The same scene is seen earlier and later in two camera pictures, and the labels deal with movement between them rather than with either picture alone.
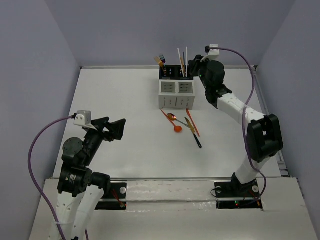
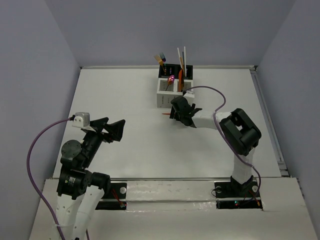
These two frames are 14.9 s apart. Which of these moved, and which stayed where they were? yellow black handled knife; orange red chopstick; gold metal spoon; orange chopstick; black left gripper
Moved: gold metal spoon; yellow black handled knife
Stayed: black left gripper; orange chopstick; orange red chopstick
